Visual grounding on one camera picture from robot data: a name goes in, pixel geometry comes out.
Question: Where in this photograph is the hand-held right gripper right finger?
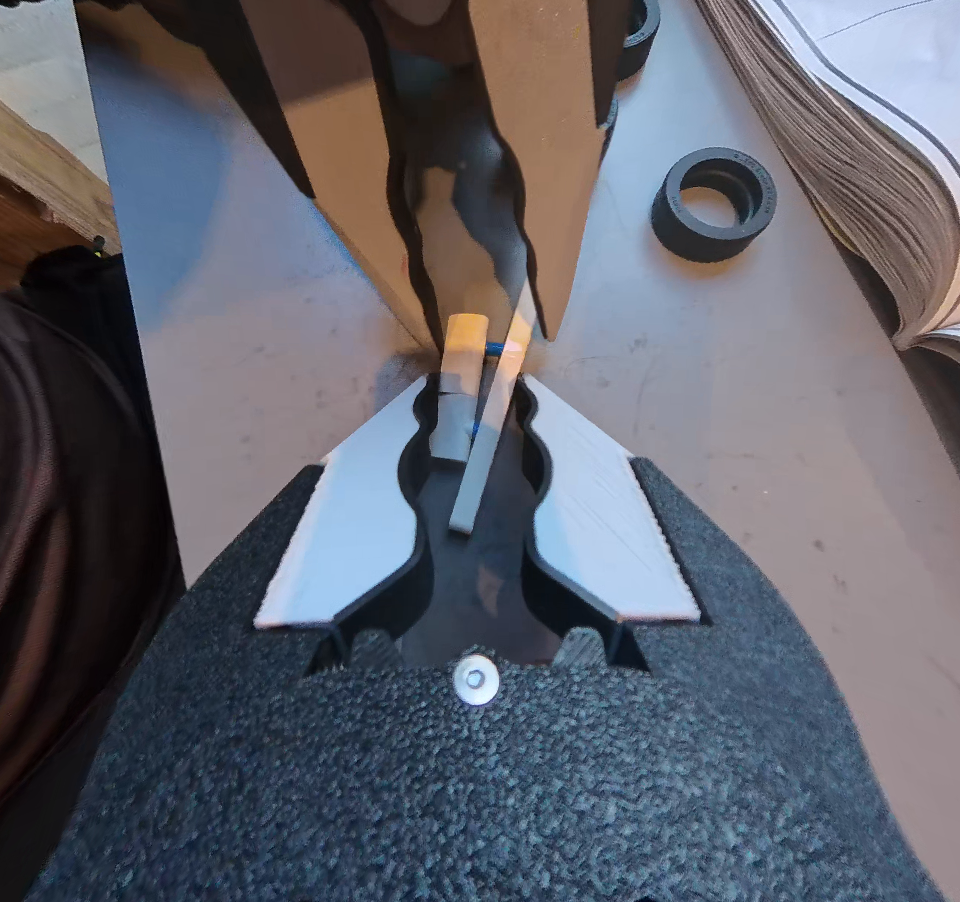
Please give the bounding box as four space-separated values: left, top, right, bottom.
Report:
516 374 702 644

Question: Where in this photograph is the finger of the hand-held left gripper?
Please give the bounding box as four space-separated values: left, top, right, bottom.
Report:
466 0 618 343
236 0 447 354

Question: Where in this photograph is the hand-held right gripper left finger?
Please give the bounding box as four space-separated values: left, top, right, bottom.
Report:
253 375 436 644

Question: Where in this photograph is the long white toy beam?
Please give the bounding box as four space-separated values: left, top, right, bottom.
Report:
448 272 541 536

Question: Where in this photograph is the white toy beam brick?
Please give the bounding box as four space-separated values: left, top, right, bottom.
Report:
429 312 490 464

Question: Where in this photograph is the grey desk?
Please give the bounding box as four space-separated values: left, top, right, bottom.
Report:
75 0 960 888

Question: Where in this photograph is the narrow black rubber tyre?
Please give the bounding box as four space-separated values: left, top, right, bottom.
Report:
616 0 663 84

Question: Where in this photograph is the wooden side panel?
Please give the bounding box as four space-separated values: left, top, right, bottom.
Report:
0 100 121 288

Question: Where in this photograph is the person's brown shirt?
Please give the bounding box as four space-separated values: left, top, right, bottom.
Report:
0 295 185 902

